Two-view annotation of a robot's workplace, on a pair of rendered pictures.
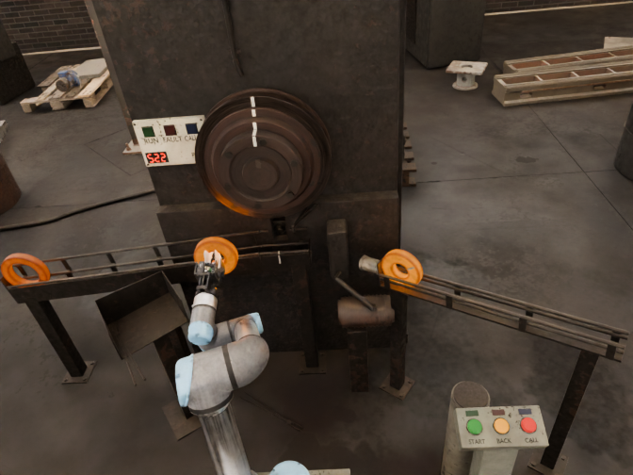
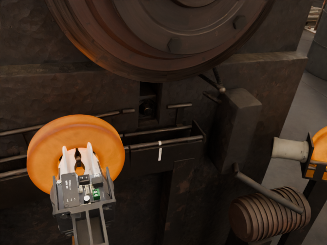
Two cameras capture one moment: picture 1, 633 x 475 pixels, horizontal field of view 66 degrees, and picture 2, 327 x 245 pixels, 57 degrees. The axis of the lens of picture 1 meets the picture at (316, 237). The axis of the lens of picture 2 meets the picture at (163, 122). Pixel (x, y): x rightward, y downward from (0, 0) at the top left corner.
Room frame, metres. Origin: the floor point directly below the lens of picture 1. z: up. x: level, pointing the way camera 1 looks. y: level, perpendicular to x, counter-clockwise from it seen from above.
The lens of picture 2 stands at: (0.99, 0.41, 1.17)
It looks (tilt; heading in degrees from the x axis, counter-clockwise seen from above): 34 degrees down; 333
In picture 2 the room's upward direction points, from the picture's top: 6 degrees clockwise
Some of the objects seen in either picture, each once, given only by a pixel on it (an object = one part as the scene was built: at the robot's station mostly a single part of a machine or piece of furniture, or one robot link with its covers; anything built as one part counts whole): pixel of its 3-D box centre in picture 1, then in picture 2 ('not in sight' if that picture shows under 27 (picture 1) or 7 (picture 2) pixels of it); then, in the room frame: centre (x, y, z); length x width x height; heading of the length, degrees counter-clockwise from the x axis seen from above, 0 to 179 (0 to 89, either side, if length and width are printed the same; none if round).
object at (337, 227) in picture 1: (338, 249); (231, 131); (1.54, -0.08, 0.68); 0.11 x 0.08 x 0.24; 175
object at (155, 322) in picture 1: (164, 363); not in sight; (1.32, 0.67, 0.36); 0.26 x 0.20 x 0.72; 120
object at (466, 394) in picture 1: (462, 439); not in sight; (0.92, -0.44, 0.26); 0.12 x 0.12 x 0.52
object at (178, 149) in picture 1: (174, 141); not in sight; (1.68, 0.48, 1.15); 0.26 x 0.02 x 0.18; 85
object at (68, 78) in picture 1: (71, 77); not in sight; (5.66, 2.56, 0.25); 0.40 x 0.24 x 0.22; 175
